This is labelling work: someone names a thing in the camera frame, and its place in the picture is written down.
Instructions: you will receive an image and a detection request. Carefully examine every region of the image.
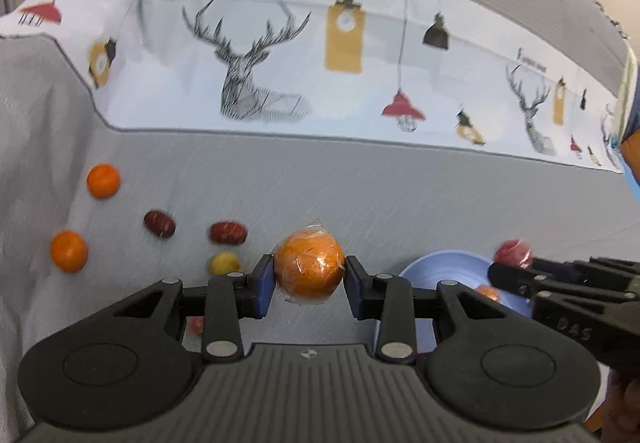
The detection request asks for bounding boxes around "plastic orange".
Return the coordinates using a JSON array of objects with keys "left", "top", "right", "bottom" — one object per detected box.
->
[{"left": 270, "top": 218, "right": 347, "bottom": 306}]

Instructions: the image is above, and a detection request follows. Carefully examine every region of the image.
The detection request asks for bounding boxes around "blue and brown object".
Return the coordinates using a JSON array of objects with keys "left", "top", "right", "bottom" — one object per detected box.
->
[{"left": 614, "top": 48, "right": 640, "bottom": 204}]

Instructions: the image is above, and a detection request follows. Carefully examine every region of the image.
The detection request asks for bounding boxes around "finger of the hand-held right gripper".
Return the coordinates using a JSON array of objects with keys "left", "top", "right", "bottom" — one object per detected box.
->
[
  {"left": 488, "top": 256, "right": 640, "bottom": 300},
  {"left": 531, "top": 290, "right": 640, "bottom": 368}
]

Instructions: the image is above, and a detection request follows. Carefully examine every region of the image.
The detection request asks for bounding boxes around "plastic red fruit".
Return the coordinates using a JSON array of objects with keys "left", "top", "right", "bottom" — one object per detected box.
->
[{"left": 493, "top": 239, "right": 534, "bottom": 270}]

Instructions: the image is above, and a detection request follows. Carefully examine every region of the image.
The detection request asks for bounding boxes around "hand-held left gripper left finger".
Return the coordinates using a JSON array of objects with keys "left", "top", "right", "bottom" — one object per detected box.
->
[{"left": 112, "top": 254, "right": 277, "bottom": 360}]

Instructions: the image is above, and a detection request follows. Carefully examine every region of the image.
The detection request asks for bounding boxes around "grey blanket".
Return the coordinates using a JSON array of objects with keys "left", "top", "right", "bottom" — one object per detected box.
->
[{"left": 0, "top": 0, "right": 640, "bottom": 443}]

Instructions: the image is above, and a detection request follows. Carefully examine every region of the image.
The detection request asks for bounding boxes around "light blue plate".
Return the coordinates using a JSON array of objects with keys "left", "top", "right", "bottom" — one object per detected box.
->
[{"left": 374, "top": 250, "right": 534, "bottom": 354}]

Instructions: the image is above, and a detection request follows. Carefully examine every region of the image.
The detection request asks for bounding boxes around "dark red date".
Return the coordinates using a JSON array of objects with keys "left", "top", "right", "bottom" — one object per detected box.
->
[
  {"left": 143, "top": 210, "right": 177, "bottom": 239},
  {"left": 209, "top": 221, "right": 249, "bottom": 245}
]

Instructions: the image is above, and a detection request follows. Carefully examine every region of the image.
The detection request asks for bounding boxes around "small yellow fruit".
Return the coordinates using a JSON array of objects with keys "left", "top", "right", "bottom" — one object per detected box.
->
[{"left": 209, "top": 252, "right": 241, "bottom": 275}]

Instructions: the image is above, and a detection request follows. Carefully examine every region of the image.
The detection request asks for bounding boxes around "deer printed white bedsheet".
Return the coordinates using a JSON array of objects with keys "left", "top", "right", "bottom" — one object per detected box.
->
[{"left": 0, "top": 0, "right": 632, "bottom": 174}]

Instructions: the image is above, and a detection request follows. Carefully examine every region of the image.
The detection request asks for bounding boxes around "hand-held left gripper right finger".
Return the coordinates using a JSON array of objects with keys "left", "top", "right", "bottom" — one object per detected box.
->
[{"left": 345, "top": 255, "right": 506, "bottom": 361}]

